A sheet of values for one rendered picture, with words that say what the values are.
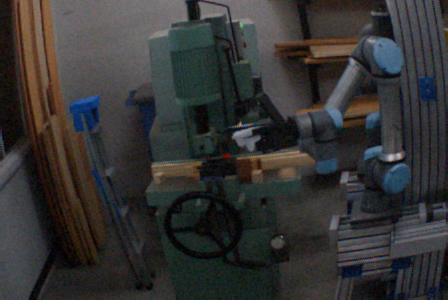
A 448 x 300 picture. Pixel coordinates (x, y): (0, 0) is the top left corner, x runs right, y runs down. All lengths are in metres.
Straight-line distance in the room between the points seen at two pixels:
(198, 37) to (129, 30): 2.52
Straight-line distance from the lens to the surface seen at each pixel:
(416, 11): 2.17
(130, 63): 4.85
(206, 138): 2.44
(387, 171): 1.95
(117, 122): 4.95
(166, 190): 2.42
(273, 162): 2.49
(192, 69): 2.35
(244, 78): 2.60
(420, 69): 2.18
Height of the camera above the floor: 1.68
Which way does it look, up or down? 14 degrees down
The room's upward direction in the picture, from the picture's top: 8 degrees counter-clockwise
